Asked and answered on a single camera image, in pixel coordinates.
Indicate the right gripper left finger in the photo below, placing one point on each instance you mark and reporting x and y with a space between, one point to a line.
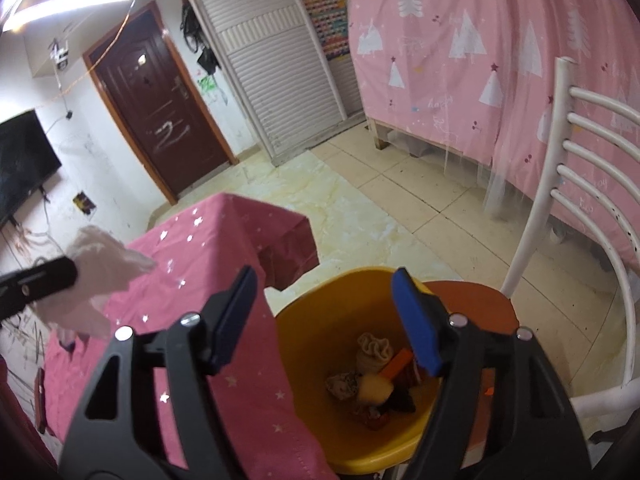
148 411

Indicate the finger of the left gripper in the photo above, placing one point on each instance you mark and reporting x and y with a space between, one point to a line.
20 288

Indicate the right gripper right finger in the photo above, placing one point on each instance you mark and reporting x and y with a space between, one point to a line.
533 432

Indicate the white tissue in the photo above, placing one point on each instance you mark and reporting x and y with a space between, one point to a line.
104 266

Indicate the trash pile in bin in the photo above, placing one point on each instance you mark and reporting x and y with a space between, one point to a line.
380 385

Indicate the red chair seat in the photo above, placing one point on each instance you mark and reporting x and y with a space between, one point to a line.
40 403

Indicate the pink star tablecloth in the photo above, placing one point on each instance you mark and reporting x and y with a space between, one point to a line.
198 254

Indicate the dark brown door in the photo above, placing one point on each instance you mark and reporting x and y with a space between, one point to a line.
148 91

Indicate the white metal chair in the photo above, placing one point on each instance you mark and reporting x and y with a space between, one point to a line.
566 93

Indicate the black bags on hooks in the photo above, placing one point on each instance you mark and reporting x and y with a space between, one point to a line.
194 37

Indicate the pink tree-print bed curtain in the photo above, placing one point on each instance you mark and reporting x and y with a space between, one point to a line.
477 76

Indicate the white louvered wardrobe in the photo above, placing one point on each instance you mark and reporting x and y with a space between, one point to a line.
272 54

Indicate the black wall television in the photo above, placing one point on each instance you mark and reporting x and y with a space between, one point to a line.
27 160

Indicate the wooden bed frame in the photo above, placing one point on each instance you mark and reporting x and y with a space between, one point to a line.
385 135

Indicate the colourful wall chart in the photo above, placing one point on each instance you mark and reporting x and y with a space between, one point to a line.
329 18

